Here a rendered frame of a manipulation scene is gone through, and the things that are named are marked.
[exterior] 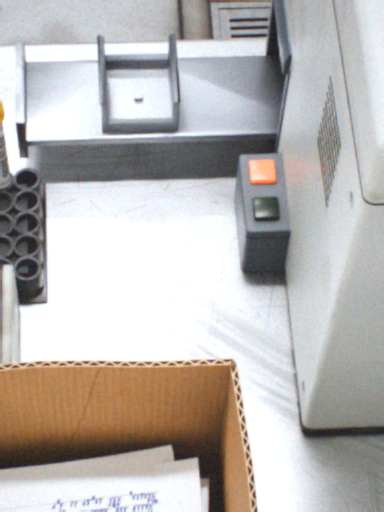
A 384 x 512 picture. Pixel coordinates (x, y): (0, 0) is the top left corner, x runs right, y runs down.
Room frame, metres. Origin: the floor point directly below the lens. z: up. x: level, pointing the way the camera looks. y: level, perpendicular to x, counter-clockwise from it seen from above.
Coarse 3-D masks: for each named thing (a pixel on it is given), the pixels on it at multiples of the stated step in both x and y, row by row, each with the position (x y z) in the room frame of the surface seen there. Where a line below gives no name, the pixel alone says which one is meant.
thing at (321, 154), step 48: (288, 0) 0.55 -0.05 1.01; (336, 0) 0.45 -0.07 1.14; (288, 48) 0.53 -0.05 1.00; (336, 48) 0.43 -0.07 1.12; (288, 96) 0.51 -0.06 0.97; (336, 96) 0.41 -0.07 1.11; (288, 144) 0.49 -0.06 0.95; (336, 144) 0.39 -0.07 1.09; (240, 192) 0.48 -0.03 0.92; (288, 192) 0.47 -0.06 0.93; (336, 192) 0.37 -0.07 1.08; (240, 240) 0.46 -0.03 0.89; (288, 240) 0.45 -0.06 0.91; (336, 240) 0.36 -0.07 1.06; (288, 288) 0.43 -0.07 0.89; (336, 288) 0.34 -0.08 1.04; (336, 336) 0.33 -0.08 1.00; (336, 384) 0.33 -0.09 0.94
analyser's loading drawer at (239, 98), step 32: (32, 64) 0.57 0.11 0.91; (64, 64) 0.57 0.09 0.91; (96, 64) 0.58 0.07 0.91; (128, 64) 0.57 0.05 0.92; (160, 64) 0.58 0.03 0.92; (192, 64) 0.58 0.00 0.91; (224, 64) 0.58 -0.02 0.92; (256, 64) 0.58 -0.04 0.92; (32, 96) 0.54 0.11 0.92; (64, 96) 0.55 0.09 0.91; (96, 96) 0.55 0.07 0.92; (128, 96) 0.55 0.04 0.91; (160, 96) 0.55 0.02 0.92; (192, 96) 0.55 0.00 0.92; (224, 96) 0.56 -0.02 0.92; (256, 96) 0.56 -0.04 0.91; (32, 128) 0.52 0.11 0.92; (64, 128) 0.52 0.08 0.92; (96, 128) 0.52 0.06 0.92; (128, 128) 0.52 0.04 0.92; (160, 128) 0.52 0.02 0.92; (192, 128) 0.53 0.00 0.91; (224, 128) 0.53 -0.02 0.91; (256, 128) 0.53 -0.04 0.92
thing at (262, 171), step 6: (252, 162) 0.49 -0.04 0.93; (258, 162) 0.49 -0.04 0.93; (264, 162) 0.49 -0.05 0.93; (270, 162) 0.49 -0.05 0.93; (252, 168) 0.49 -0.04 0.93; (258, 168) 0.49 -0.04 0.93; (264, 168) 0.49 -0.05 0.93; (270, 168) 0.49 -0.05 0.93; (252, 174) 0.48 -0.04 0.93; (258, 174) 0.48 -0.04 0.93; (264, 174) 0.48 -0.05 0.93; (270, 174) 0.48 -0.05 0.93; (252, 180) 0.48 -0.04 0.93; (258, 180) 0.48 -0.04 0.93; (264, 180) 0.48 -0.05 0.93; (270, 180) 0.48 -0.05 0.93
